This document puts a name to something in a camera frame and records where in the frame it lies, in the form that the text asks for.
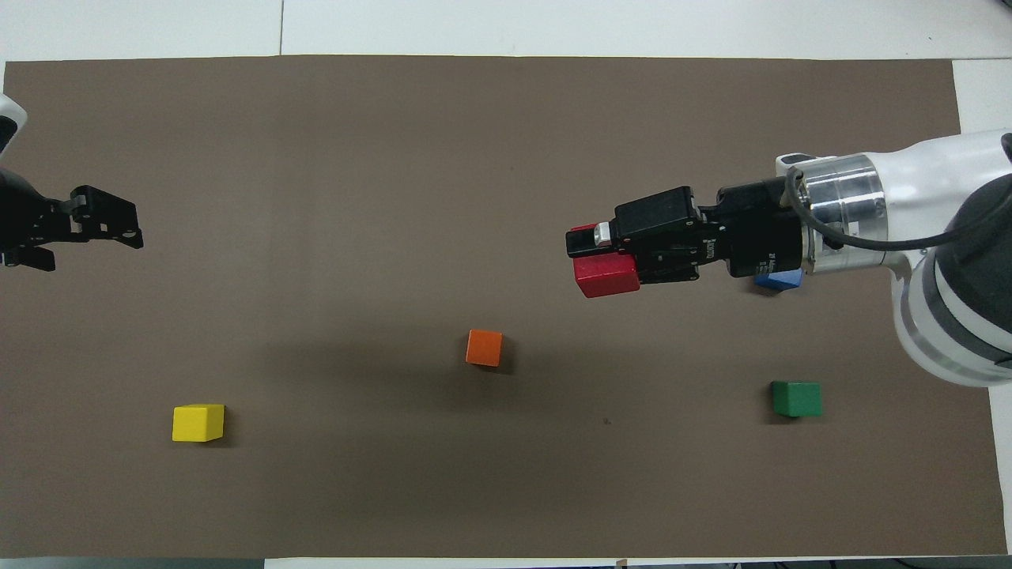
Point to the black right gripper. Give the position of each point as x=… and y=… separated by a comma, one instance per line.
x=751, y=233

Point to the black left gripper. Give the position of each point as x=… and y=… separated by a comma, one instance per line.
x=24, y=221

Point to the red block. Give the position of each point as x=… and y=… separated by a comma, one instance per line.
x=605, y=276

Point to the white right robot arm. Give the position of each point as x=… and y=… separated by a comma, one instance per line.
x=933, y=237

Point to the blue block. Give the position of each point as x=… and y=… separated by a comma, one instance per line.
x=779, y=280

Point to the green block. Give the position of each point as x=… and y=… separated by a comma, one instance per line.
x=797, y=399

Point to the orange block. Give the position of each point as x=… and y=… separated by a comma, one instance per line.
x=484, y=348

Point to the yellow block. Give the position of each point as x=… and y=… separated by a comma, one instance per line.
x=198, y=423

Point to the brown table mat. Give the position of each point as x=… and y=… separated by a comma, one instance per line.
x=395, y=158

